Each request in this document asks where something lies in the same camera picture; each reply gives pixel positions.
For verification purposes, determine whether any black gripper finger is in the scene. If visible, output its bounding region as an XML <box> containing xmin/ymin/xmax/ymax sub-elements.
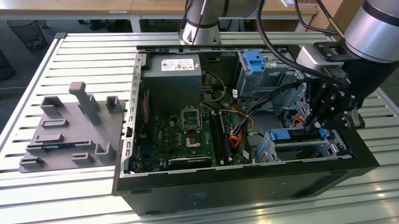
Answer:
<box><xmin>303</xmin><ymin>80</ymin><xmax>331</xmax><ymax>132</ymax></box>
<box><xmin>314</xmin><ymin>91</ymin><xmax>357</xmax><ymax>132</ymax></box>

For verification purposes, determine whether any hard disk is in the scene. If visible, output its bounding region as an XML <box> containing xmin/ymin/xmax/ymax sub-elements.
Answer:
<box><xmin>267</xmin><ymin>128</ymin><xmax>329</xmax><ymax>144</ymax></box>

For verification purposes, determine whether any metal disk bay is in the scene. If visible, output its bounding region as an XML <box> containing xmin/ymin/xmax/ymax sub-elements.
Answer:
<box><xmin>265</xmin><ymin>127</ymin><xmax>354</xmax><ymax>162</ymax></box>

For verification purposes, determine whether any black RAM slot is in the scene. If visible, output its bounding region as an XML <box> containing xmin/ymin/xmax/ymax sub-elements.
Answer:
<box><xmin>219</xmin><ymin>111</ymin><xmax>234</xmax><ymax>164</ymax></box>
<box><xmin>210</xmin><ymin>111</ymin><xmax>221</xmax><ymax>165</ymax></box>

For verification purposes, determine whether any metal drive cage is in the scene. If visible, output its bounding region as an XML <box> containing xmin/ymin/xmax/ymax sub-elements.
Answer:
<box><xmin>237</xmin><ymin>50</ymin><xmax>306</xmax><ymax>100</ymax></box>

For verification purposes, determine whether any blue drive carrier latch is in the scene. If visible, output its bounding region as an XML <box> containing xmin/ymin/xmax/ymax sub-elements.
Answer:
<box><xmin>245</xmin><ymin>50</ymin><xmax>266</xmax><ymax>75</ymax></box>

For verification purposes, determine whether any round gray speaker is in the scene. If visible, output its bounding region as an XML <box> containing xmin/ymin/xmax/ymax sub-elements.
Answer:
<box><xmin>247</xmin><ymin>132</ymin><xmax>266</xmax><ymax>151</ymax></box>

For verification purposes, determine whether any wooden cabinet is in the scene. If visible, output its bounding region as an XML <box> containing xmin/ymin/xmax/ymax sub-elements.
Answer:
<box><xmin>307</xmin><ymin>0</ymin><xmax>359</xmax><ymax>39</ymax></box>

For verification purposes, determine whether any metal socket cover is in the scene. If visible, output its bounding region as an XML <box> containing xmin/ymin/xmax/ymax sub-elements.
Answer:
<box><xmin>181</xmin><ymin>106</ymin><xmax>203</xmax><ymax>132</ymax></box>

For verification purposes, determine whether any CPU socket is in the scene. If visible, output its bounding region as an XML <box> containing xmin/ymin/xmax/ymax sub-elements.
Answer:
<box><xmin>186</xmin><ymin>132</ymin><xmax>203</xmax><ymax>149</ymax></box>

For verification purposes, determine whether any gray power supply unit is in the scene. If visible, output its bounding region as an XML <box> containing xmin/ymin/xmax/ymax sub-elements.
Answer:
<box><xmin>142</xmin><ymin>54</ymin><xmax>205</xmax><ymax>100</ymax></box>

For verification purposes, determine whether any black graphics card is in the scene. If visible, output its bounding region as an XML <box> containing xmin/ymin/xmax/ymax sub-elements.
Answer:
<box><xmin>167</xmin><ymin>155</ymin><xmax>214</xmax><ymax>170</ymax></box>

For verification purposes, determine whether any black PC case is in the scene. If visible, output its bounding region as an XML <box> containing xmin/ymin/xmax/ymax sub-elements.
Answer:
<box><xmin>111</xmin><ymin>43</ymin><xmax>381</xmax><ymax>216</ymax></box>

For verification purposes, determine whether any green motherboard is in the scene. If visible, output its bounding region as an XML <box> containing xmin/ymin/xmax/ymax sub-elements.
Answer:
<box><xmin>137</xmin><ymin>102</ymin><xmax>250</xmax><ymax>168</ymax></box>

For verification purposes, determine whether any gray parts rack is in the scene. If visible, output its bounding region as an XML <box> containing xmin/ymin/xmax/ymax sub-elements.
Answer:
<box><xmin>18</xmin><ymin>81</ymin><xmax>129</xmax><ymax>174</ymax></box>

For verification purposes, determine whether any wooden desk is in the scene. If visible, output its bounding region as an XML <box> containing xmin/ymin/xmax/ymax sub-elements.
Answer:
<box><xmin>0</xmin><ymin>0</ymin><xmax>319</xmax><ymax>33</ymax></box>

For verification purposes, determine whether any black mesh waste basket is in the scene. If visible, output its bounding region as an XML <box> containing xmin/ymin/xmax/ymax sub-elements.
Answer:
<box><xmin>6</xmin><ymin>20</ymin><xmax>48</xmax><ymax>50</ymax></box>

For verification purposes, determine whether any black disk wire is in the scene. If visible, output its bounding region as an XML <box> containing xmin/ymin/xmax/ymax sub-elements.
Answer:
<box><xmin>245</xmin><ymin>81</ymin><xmax>307</xmax><ymax>117</ymax></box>

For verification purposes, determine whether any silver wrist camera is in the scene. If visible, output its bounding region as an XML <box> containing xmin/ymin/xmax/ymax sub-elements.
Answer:
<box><xmin>295</xmin><ymin>41</ymin><xmax>351</xmax><ymax>79</ymax></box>

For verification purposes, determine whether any multicoloured wire bundle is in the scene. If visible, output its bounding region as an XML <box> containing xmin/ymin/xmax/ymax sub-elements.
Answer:
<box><xmin>202</xmin><ymin>106</ymin><xmax>255</xmax><ymax>136</ymax></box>

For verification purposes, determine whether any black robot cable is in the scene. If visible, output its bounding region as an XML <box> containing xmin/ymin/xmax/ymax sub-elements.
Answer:
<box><xmin>293</xmin><ymin>0</ymin><xmax>346</xmax><ymax>37</ymax></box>
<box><xmin>255</xmin><ymin>0</ymin><xmax>351</xmax><ymax>87</ymax></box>

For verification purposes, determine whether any yellow wire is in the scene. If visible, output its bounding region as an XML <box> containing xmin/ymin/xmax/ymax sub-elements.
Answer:
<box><xmin>201</xmin><ymin>70</ymin><xmax>229</xmax><ymax>103</ymax></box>

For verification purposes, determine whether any orange wire bundle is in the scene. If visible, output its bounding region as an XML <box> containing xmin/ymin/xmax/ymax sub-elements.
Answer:
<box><xmin>229</xmin><ymin>136</ymin><xmax>247</xmax><ymax>147</ymax></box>

